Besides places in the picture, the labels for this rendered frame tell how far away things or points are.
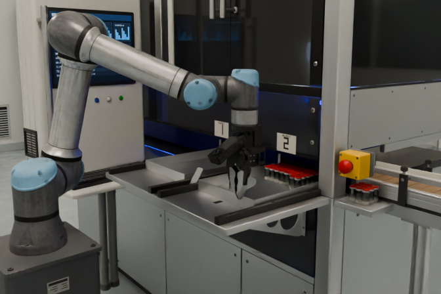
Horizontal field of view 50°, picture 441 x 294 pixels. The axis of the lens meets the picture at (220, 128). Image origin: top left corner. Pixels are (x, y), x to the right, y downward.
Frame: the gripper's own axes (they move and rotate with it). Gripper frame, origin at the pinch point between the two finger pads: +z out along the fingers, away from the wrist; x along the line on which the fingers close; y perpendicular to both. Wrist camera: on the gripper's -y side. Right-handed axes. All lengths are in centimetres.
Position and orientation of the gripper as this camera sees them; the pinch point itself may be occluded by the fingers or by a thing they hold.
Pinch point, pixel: (237, 195)
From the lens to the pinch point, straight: 134.8
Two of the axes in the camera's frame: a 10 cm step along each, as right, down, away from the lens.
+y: 7.9, -0.9, 6.1
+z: -0.1, 9.9, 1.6
